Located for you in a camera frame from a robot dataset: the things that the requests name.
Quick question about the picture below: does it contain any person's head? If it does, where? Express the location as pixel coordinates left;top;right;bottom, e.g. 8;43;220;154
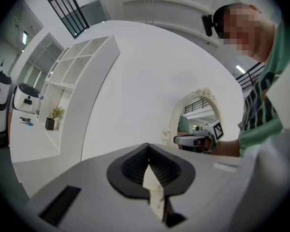
214;2;279;63

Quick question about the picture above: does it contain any black head camera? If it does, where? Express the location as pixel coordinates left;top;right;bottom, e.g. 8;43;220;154
201;13;219;37

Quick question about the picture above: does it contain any black metal railing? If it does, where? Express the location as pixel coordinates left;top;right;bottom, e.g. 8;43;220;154
235;62;266;95

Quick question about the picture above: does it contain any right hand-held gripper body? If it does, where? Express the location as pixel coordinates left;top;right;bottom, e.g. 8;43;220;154
193;120;225;154

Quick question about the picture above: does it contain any small white black service robot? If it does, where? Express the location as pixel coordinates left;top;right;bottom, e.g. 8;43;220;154
13;82;41;115

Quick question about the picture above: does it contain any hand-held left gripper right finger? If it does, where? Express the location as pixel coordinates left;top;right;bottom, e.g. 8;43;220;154
147;143;247;232

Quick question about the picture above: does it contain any oval mirror ornate white frame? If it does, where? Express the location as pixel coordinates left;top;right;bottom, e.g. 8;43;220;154
161;87;223;147

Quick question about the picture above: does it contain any potted plant black pot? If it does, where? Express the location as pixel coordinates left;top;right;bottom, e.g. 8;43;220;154
45;106;65;131

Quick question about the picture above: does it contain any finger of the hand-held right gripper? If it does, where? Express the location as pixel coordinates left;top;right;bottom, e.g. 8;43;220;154
173;134;203;146

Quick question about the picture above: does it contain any black framed glass partition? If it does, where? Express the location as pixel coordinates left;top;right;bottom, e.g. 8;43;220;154
38;0;90;39

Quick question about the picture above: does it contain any person's right hand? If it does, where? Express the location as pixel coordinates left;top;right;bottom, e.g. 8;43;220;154
203;137;217;154

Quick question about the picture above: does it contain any white shelf counter unit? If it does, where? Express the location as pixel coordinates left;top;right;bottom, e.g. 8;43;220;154
9;34;121;165

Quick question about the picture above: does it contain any person's right forearm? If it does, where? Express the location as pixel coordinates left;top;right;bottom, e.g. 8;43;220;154
216;139;241;158

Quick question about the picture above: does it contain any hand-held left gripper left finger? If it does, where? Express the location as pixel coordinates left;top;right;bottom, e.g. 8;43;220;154
28;143;165;232

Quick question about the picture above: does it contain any green printed t-shirt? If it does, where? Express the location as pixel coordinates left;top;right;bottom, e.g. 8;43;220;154
238;20;290;158

